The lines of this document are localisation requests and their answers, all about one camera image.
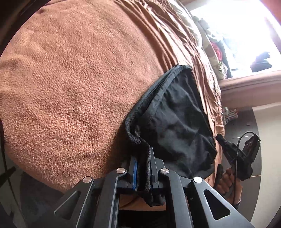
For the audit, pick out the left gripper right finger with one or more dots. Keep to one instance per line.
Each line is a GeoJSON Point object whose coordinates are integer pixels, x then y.
{"type": "Point", "coordinates": [192, 202]}

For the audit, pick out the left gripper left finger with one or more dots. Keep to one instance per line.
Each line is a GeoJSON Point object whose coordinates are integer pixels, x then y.
{"type": "Point", "coordinates": [93, 202]}

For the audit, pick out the black pants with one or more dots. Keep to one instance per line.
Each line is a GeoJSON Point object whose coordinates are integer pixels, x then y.
{"type": "Point", "coordinates": [169, 122]}

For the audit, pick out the person's right hand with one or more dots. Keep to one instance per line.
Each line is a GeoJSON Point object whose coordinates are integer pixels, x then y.
{"type": "Point", "coordinates": [228, 180]}

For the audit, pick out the items on floor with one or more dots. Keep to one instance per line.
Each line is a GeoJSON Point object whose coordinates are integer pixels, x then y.
{"type": "Point", "coordinates": [229, 114]}

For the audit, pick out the pink window sill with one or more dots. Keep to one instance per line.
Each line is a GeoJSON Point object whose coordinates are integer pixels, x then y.
{"type": "Point", "coordinates": [251, 91]}

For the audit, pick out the patterned pillow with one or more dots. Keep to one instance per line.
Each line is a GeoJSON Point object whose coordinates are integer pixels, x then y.
{"type": "Point", "coordinates": [203, 42]}

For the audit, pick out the pile of clothes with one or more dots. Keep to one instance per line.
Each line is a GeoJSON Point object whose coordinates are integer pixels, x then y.
{"type": "Point", "coordinates": [218, 45]}

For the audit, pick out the brown bed blanket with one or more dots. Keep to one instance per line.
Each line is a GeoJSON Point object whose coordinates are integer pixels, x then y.
{"type": "Point", "coordinates": [74, 70]}

